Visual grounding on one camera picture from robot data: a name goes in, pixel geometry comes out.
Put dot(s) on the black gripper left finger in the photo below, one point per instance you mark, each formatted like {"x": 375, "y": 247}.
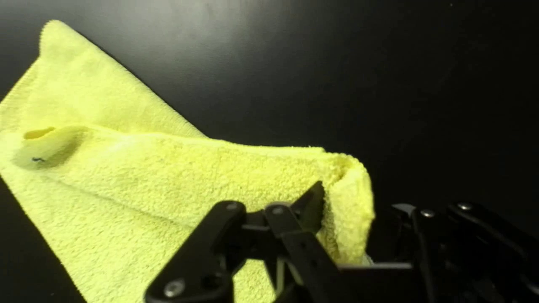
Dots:
{"x": 237, "y": 257}

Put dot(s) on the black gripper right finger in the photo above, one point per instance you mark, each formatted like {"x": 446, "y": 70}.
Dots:
{"x": 478, "y": 257}

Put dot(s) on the yellow towel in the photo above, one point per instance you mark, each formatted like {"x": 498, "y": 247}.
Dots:
{"x": 129, "y": 185}

